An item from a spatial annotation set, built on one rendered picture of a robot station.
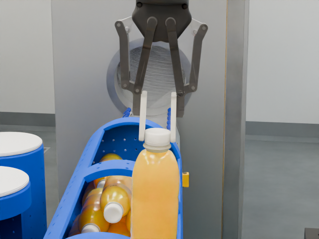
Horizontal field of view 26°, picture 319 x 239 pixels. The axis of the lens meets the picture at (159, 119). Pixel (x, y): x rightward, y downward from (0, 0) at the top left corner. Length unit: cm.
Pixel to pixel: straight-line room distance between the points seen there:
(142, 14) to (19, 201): 112
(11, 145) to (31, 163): 10
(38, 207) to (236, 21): 95
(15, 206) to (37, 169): 43
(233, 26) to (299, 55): 377
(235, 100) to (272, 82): 375
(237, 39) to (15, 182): 94
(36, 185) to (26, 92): 427
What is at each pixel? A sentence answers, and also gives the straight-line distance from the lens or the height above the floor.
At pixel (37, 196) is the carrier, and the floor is 86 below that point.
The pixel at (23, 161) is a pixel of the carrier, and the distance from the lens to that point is 236.
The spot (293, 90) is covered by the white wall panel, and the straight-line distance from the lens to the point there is 625.
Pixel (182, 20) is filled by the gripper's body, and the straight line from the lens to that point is 98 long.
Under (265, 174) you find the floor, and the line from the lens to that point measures 535.
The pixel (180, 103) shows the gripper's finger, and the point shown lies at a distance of 100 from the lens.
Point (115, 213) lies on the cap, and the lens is 145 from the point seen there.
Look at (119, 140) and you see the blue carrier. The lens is 196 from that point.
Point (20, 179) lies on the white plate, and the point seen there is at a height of 104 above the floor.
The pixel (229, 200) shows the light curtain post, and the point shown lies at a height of 78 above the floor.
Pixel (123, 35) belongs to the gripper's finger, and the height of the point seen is 158.
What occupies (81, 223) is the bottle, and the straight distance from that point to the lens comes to 151.
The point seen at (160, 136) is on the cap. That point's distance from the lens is 100.
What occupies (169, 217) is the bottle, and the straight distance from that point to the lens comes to 103.
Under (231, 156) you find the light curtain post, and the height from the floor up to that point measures 95.
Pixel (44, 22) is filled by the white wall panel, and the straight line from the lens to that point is 649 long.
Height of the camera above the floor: 170
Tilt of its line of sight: 14 degrees down
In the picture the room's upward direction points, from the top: straight up
